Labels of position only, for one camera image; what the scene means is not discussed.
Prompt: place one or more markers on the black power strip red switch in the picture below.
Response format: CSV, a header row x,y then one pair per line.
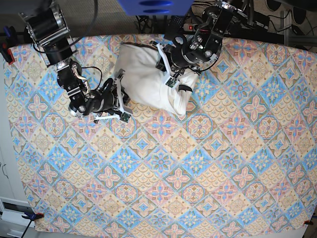
x,y
190,27

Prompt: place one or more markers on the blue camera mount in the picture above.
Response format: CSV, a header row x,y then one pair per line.
x,y
155,7

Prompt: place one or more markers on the orange clamp right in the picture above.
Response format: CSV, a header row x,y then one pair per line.
x,y
309,223

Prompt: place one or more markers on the red blue clamp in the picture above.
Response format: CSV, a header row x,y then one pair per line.
x,y
5,46

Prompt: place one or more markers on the white cabinet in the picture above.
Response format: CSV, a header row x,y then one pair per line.
x,y
11,188

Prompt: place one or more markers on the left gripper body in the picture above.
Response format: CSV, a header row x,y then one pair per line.
x,y
174,73

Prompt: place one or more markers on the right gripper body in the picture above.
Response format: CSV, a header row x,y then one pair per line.
x,y
118,109

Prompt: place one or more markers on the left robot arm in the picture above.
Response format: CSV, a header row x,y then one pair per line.
x,y
187,54

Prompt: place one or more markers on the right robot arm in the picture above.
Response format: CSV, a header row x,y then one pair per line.
x,y
48,29

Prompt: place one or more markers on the patterned tablecloth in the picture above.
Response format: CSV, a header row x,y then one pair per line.
x,y
241,162

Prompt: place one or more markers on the white printed T-shirt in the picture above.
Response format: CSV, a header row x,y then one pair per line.
x,y
142,81

